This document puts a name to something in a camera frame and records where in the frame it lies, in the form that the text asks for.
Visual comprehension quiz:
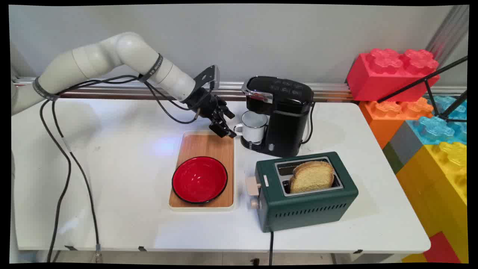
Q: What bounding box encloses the plain black hanging cable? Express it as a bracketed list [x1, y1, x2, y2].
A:
[39, 99, 72, 263]

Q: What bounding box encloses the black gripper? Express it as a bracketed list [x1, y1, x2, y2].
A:
[185, 87, 238, 139]

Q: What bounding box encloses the white enamel mug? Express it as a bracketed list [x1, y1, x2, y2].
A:
[234, 111, 269, 145]

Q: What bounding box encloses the black coffee machine cable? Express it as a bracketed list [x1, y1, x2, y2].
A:
[301, 102, 316, 145]

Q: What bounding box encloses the black plain velcro strap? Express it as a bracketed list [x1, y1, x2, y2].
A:
[32, 77, 60, 102]

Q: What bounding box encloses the big orange toy brick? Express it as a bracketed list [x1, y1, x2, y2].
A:
[359, 98, 434, 149]

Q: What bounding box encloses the black cable with metal plug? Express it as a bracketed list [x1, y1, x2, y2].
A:
[52, 100, 103, 263]

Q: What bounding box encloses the flat red toy brick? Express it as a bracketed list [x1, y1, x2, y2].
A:
[423, 231, 462, 264]

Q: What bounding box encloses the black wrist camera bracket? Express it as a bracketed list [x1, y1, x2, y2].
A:
[193, 65, 220, 92]

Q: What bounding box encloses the red bowl black rim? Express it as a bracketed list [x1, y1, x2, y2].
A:
[172, 156, 228, 205]

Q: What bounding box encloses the slanted aluminium profile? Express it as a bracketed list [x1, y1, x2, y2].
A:
[425, 5, 469, 68]

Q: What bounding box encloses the black camera cable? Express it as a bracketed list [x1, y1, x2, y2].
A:
[56, 75, 192, 111]

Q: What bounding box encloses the green toaster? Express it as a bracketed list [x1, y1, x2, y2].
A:
[255, 151, 359, 233]

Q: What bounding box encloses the black tripod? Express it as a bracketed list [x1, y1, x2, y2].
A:
[377, 56, 468, 123]

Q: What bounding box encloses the beige toaster lever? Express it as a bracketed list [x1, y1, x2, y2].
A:
[245, 176, 261, 197]

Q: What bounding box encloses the big grey toy brick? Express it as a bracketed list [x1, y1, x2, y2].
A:
[388, 121, 425, 167]

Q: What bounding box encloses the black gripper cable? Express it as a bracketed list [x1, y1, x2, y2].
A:
[143, 81, 200, 125]

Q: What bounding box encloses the toasted bread slice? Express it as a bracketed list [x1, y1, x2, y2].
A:
[288, 161, 335, 194]

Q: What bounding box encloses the big yellow toy brick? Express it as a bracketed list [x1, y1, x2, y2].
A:
[395, 142, 468, 263]

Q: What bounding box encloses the black printed velcro strap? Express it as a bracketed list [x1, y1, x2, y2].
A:
[138, 53, 164, 83]

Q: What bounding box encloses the big red toy brick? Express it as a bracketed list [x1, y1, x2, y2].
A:
[346, 48, 440, 102]

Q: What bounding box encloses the wooden tray white rim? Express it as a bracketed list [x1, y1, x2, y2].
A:
[168, 130, 236, 212]

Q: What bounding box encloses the big translucent blue toy brick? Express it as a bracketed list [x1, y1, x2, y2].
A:
[406, 95, 468, 146]

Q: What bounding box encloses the black coffee machine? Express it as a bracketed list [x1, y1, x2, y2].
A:
[241, 76, 315, 158]

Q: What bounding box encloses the horizontal aluminium wall rail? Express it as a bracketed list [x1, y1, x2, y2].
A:
[13, 77, 468, 102]

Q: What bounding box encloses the big dark green toy brick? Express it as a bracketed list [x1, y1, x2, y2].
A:
[382, 142, 404, 174]

